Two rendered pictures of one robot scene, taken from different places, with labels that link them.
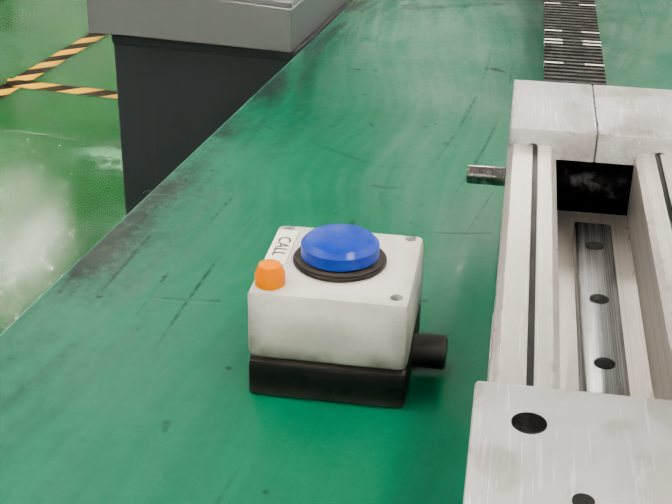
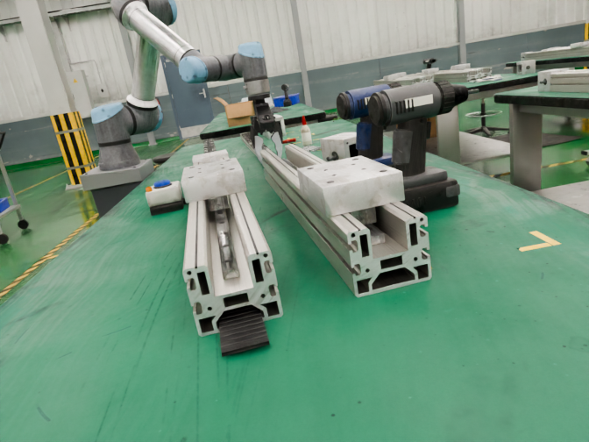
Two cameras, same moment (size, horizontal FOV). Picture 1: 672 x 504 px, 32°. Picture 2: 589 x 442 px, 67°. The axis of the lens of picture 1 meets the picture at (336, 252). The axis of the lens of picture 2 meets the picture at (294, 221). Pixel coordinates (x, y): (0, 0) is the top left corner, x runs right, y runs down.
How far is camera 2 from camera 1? 63 cm
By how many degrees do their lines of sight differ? 18
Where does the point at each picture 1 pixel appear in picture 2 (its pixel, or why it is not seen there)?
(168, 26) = (106, 182)
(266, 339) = (152, 202)
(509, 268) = not seen: hidden behind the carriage
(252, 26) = (130, 176)
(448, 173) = not seen: hidden behind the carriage
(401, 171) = not seen: hidden behind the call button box
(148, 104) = (105, 206)
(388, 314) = (173, 188)
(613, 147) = (214, 158)
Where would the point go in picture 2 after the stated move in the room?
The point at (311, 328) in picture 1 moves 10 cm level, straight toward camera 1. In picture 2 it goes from (159, 196) to (164, 204)
